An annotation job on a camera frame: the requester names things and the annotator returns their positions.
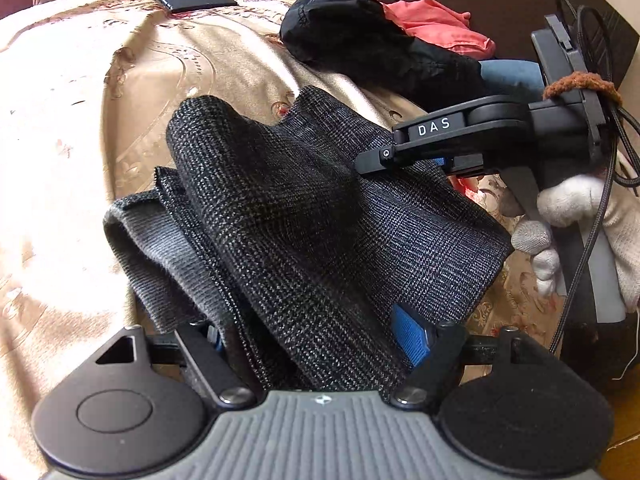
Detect dark grey plaid pants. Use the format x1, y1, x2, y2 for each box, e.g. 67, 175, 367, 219
104, 87, 511, 396

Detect right white gloved hand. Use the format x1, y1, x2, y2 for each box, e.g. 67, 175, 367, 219
511, 174, 639, 312

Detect blue garment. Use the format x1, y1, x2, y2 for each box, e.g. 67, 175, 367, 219
480, 60, 544, 103

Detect pink floral blanket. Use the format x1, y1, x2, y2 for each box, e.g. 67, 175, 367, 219
109, 0, 497, 61

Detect black folded garment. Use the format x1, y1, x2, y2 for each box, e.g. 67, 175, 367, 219
280, 0, 489, 112

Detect beige floral bedspread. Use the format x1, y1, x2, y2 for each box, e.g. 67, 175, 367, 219
0, 0, 572, 478

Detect brown fuzzy hair tie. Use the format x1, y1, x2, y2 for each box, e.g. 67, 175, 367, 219
541, 70, 624, 109

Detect black cable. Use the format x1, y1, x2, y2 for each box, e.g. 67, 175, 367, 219
546, 0, 640, 356

